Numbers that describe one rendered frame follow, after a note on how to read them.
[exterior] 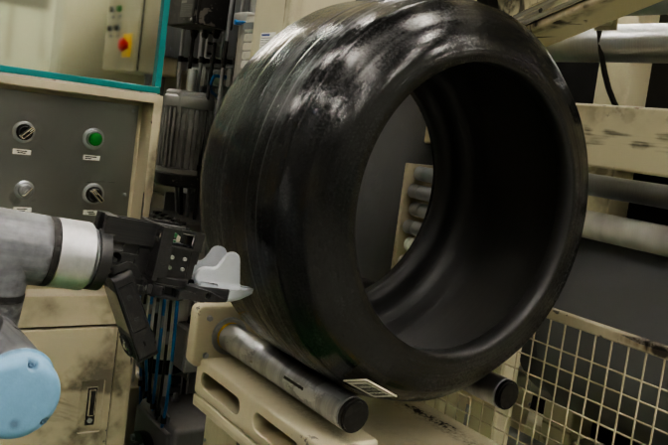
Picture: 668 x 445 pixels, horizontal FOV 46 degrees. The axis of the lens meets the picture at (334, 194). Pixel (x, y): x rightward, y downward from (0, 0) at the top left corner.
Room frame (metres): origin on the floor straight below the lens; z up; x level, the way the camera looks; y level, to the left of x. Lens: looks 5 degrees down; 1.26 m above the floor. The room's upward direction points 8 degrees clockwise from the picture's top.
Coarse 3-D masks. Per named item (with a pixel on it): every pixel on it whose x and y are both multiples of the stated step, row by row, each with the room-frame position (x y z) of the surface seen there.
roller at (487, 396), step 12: (492, 372) 1.14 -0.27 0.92; (480, 384) 1.13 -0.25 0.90; (492, 384) 1.11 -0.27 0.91; (504, 384) 1.10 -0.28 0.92; (516, 384) 1.12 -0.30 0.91; (480, 396) 1.13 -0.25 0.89; (492, 396) 1.10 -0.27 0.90; (504, 396) 1.10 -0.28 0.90; (516, 396) 1.12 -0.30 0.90; (504, 408) 1.11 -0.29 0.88
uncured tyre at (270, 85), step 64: (384, 0) 1.04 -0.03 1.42; (448, 0) 1.01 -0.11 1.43; (256, 64) 1.05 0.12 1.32; (320, 64) 0.93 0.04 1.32; (384, 64) 0.92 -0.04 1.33; (448, 64) 0.97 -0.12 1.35; (512, 64) 1.03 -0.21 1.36; (256, 128) 0.95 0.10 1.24; (320, 128) 0.89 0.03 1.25; (448, 128) 1.34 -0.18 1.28; (512, 128) 1.29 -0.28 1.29; (576, 128) 1.13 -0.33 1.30; (256, 192) 0.92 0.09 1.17; (320, 192) 0.88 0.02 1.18; (448, 192) 1.35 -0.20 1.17; (512, 192) 1.31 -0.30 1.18; (576, 192) 1.13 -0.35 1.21; (256, 256) 0.93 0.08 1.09; (320, 256) 0.89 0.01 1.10; (448, 256) 1.35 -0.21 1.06; (512, 256) 1.27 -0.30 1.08; (256, 320) 1.02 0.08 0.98; (320, 320) 0.91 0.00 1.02; (384, 320) 1.28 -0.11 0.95; (448, 320) 1.26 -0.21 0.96; (512, 320) 1.09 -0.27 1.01; (384, 384) 0.98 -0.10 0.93; (448, 384) 1.03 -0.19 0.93
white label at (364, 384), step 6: (366, 378) 0.94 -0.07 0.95; (354, 384) 0.96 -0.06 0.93; (360, 384) 0.96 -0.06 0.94; (366, 384) 0.95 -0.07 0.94; (372, 384) 0.94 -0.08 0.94; (366, 390) 0.97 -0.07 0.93; (372, 390) 0.97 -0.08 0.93; (378, 390) 0.96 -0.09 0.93; (384, 390) 0.95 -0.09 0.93; (372, 396) 0.99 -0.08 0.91; (378, 396) 0.98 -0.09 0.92; (384, 396) 0.98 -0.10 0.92; (390, 396) 0.97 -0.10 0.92; (396, 396) 0.97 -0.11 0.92
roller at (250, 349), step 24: (240, 336) 1.17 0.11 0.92; (240, 360) 1.16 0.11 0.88; (264, 360) 1.09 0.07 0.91; (288, 360) 1.07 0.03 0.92; (288, 384) 1.03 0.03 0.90; (312, 384) 1.00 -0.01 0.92; (336, 384) 0.99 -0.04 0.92; (312, 408) 0.99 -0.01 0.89; (336, 408) 0.94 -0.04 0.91; (360, 408) 0.95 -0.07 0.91
